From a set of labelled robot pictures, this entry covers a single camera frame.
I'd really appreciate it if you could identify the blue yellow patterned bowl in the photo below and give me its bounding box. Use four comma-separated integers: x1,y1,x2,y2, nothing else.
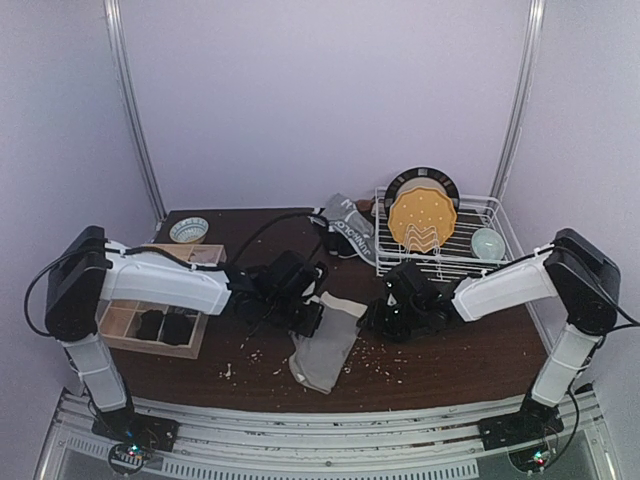
169,217,209,244

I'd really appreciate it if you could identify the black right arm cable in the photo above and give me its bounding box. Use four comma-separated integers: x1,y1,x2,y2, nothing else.
534,239,640,426

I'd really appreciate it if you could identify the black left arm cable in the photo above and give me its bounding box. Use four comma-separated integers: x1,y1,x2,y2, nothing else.
27,209,326,336

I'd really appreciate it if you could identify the grey underwear white waistband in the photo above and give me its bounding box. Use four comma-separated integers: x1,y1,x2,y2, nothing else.
288,292,367,395

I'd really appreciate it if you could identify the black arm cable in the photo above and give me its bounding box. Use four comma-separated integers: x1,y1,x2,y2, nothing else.
534,239,640,426
27,209,326,336

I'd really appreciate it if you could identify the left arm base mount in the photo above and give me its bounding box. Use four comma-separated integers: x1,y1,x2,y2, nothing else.
88,397,180,478

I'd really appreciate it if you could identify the pink beige rolled underwear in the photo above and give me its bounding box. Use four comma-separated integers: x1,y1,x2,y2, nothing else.
188,248,225,264

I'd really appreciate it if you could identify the left aluminium corner post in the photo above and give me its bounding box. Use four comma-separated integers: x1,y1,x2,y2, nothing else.
103,0,167,223

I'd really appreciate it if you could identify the black rimmed plate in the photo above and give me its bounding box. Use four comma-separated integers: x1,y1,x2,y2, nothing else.
383,167,460,214

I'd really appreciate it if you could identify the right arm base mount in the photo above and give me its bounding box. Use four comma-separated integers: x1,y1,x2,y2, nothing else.
478,396,564,474

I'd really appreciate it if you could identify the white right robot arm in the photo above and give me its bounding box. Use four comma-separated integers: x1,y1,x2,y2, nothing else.
359,228,621,409

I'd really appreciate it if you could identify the right aluminium corner post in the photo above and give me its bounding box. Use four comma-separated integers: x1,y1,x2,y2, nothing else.
490,0,546,201

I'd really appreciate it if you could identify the white wire dish rack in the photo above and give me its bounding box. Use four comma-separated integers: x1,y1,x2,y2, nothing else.
373,185,527,282

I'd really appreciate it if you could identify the wooden compartment organizer box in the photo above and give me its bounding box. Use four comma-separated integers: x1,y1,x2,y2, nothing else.
98,242,231,360

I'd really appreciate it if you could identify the black underwear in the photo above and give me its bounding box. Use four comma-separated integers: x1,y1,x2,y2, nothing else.
319,227,358,259

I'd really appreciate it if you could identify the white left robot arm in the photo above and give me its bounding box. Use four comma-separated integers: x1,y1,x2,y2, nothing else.
44,226,328,413

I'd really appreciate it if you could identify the yellow scalloped plate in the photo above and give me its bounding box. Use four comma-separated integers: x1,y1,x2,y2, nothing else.
387,187,457,254

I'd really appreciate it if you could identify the pale green glass bowl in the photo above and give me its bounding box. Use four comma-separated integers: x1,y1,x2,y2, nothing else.
471,227,506,261

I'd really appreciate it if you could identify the aluminium rail front frame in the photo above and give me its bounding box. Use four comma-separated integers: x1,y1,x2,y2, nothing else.
33,391,624,479

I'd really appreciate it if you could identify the brown cloth item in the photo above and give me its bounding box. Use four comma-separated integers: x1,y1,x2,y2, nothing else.
356,199,375,213

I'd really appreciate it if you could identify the aluminium corner post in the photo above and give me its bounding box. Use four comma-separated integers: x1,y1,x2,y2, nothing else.
103,0,167,223
490,0,546,201

